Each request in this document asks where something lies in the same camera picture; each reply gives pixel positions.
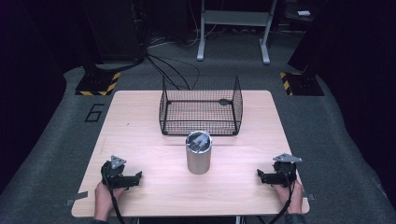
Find black wire mesh basket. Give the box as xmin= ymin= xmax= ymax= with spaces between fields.
xmin=158 ymin=75 xmax=245 ymax=137

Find white metal desk frame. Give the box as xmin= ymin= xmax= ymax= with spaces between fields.
xmin=196 ymin=0 xmax=278 ymax=65

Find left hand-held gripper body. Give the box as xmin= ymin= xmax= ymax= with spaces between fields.
xmin=100 ymin=155 xmax=135 ymax=189

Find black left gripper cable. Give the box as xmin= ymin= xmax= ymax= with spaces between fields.
xmin=102 ymin=169 xmax=127 ymax=224

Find silver metal can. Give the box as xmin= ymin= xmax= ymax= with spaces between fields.
xmin=185 ymin=130 xmax=214 ymax=175

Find black floor cables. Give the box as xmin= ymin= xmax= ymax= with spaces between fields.
xmin=144 ymin=34 xmax=219 ymax=91

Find black stand with striped base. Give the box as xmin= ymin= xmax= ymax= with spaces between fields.
xmin=278 ymin=0 xmax=325 ymax=97
xmin=75 ymin=0 xmax=121 ymax=97

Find person's right hand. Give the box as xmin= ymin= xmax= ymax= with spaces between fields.
xmin=274 ymin=179 xmax=304 ymax=216

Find black tape floor marking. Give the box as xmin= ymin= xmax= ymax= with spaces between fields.
xmin=84 ymin=104 xmax=106 ymax=123

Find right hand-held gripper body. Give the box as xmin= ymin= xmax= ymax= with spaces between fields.
xmin=271 ymin=152 xmax=304 ymax=189

